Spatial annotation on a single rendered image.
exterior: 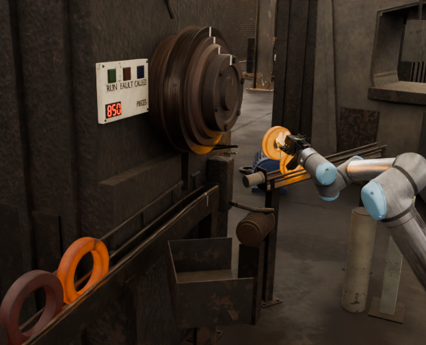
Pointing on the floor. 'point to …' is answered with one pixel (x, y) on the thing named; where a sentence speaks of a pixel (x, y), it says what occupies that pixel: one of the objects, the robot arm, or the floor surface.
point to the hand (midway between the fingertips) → (277, 139)
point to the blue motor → (261, 160)
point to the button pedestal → (390, 287)
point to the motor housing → (254, 254)
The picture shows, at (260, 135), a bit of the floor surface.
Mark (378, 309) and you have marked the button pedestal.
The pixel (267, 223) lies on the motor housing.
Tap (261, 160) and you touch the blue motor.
